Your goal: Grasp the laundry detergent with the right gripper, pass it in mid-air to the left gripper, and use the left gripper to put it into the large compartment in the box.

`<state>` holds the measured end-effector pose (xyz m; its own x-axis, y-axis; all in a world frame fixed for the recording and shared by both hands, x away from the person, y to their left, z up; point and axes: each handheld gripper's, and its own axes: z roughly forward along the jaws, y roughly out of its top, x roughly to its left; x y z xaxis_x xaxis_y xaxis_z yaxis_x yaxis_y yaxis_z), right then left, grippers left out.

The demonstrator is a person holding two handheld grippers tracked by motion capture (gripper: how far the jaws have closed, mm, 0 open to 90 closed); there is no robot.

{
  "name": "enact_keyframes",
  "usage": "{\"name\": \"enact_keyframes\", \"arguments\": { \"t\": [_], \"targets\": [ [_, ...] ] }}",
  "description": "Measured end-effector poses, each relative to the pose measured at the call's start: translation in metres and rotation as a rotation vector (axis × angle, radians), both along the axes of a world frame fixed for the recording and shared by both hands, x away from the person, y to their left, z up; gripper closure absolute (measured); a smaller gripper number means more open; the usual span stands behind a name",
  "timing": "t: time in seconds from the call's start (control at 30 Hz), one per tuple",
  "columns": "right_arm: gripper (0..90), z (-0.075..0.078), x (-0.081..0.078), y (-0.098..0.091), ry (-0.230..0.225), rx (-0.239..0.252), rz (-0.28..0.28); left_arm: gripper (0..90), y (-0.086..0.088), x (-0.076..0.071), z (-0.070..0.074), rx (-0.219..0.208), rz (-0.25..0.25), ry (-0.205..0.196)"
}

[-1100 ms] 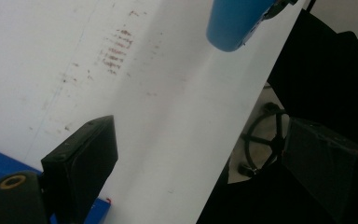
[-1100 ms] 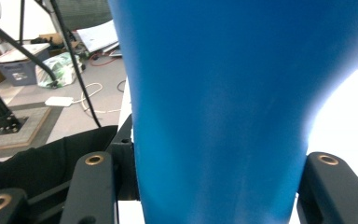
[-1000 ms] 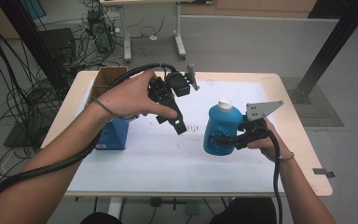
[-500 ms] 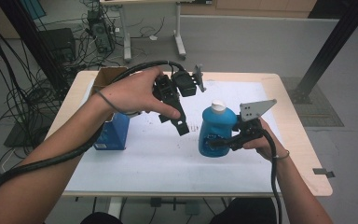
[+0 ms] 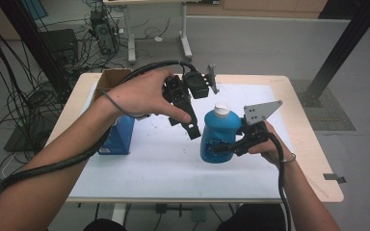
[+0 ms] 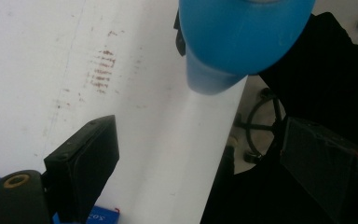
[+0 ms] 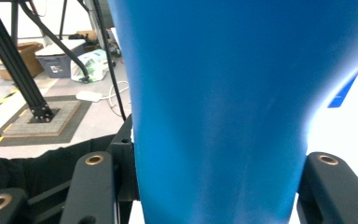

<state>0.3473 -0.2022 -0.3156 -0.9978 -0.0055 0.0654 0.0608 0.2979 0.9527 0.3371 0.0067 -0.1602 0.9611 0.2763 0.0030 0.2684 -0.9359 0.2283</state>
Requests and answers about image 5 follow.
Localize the wooden cabinet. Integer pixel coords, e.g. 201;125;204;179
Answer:
186;0;330;19

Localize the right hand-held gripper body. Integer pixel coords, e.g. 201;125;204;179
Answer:
235;99;284;158

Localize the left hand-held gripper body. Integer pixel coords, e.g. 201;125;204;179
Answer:
162;64;222;108

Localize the right hand-held gripper black cable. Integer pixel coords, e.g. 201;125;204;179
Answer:
266;132;293;231

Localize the thin gray wrist cord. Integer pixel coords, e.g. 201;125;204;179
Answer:
278;152;298;165
101;90;150;120

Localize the person's right hand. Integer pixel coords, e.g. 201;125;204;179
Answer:
248;120;296;168

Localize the left hand-held gripper black cable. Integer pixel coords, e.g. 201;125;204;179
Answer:
0;60;200;195

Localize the dark floor plate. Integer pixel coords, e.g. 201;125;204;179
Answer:
4;117;57;154

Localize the black computer tower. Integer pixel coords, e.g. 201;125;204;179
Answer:
90;9;119;56

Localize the person's right leg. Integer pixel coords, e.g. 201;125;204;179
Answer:
216;203;287;231

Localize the person's left hand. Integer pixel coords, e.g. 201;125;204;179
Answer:
104;67;194;125

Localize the blue panel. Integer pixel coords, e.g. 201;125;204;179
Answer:
20;0;49;21

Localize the person's leg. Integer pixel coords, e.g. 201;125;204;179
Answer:
83;218;128;231
216;203;287;231

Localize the black metal stand column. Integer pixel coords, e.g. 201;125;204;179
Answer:
0;0;74;94
298;0;370;108

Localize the white standing desk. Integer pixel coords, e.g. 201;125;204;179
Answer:
102;0;204;65

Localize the black tape strip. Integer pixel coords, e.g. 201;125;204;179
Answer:
322;172;348;185

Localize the blue detergent bottle white cap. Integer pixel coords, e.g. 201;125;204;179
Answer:
199;102;243;165

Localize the white table mat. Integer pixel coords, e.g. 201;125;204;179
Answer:
68;82;295;199

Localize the person's left leg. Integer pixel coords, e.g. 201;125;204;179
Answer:
83;218;128;231

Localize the blue cardboard box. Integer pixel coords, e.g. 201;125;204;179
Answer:
91;67;136;156

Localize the black table crossbar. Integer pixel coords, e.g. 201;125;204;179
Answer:
155;203;195;219

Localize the tangle of black cables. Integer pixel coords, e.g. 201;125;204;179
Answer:
0;0;129;206

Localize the hand-held gripper black cable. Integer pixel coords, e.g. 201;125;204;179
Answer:
0;60;200;195
266;132;293;231

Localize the black cabinet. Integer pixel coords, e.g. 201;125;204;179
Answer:
39;28;80;65

